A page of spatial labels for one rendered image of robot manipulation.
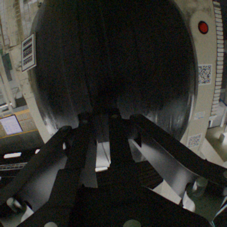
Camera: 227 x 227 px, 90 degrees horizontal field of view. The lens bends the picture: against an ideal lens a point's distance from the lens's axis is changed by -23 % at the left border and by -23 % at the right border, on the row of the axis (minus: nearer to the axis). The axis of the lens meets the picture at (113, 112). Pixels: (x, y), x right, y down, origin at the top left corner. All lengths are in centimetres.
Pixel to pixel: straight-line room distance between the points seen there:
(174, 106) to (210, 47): 34
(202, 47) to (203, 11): 12
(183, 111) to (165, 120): 4
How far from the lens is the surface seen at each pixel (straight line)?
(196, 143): 68
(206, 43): 52
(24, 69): 25
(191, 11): 49
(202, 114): 59
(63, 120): 22
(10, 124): 439
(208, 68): 53
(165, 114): 23
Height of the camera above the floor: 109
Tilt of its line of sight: 29 degrees up
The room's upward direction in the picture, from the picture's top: 170 degrees clockwise
